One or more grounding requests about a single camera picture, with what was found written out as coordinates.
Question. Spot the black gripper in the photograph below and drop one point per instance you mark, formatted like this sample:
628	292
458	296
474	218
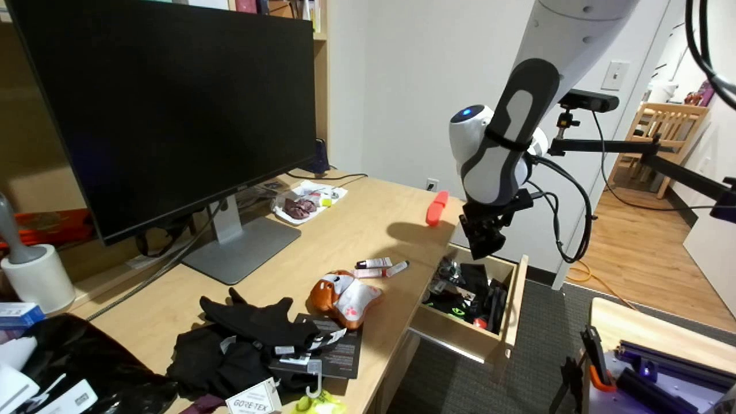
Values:
487	222

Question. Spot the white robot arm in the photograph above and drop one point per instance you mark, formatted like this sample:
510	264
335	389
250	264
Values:
536	100

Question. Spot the wooden drawer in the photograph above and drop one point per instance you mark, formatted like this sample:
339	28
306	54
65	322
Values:
461	337

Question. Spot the white gray gadget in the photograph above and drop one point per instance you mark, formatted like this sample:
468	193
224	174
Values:
445	272

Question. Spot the green and black item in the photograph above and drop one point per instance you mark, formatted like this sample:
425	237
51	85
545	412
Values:
461	310

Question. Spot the small orange red item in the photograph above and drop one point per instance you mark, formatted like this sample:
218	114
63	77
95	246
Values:
482	322

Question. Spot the pale tube red cap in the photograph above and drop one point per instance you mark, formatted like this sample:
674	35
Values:
369	272

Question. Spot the dark gray rug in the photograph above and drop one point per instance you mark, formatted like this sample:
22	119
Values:
474	383

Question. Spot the white pouch colourful round print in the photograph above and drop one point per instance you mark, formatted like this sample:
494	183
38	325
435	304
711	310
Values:
357	303

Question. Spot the light wooden desk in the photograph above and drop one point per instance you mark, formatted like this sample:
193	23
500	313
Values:
330	230

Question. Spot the orange pouch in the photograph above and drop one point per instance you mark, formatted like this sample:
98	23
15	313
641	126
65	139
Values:
320	298

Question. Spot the small black desk gadget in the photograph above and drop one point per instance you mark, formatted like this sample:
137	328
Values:
320	158

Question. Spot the wooden side table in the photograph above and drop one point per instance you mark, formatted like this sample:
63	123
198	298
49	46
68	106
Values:
668	325

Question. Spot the wooden chair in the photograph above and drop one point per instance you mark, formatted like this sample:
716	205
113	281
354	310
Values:
668	134

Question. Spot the purple tray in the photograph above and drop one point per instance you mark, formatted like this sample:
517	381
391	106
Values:
674	375

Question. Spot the green yellow hook item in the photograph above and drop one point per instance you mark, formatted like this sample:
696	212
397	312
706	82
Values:
318	405

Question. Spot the black gloves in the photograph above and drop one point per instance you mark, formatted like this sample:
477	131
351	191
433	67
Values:
254	318

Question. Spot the pink object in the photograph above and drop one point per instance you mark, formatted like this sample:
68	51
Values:
706	91

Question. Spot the white printed card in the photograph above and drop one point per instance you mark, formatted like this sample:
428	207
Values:
254	399

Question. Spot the black cloth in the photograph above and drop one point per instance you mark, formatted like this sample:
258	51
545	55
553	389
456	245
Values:
207	359

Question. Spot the maroon wallet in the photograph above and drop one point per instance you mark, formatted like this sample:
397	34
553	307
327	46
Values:
201	405

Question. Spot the black computer monitor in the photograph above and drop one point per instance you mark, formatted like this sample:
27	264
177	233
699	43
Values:
168	100

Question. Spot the large black bag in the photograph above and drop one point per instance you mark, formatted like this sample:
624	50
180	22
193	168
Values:
99	359

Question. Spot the red box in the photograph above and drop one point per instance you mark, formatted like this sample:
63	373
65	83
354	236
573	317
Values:
46	227

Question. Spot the blue box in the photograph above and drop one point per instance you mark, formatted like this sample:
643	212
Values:
20	313

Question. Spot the white papers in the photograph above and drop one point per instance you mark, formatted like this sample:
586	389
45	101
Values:
15	383

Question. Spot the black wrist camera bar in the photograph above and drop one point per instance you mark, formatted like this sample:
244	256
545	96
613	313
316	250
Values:
520	202

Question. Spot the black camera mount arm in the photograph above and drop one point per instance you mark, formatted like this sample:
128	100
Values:
606	145

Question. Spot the black bar camera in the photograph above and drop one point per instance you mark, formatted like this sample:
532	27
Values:
590	100

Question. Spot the white light switch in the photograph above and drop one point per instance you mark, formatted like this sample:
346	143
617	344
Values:
613	77

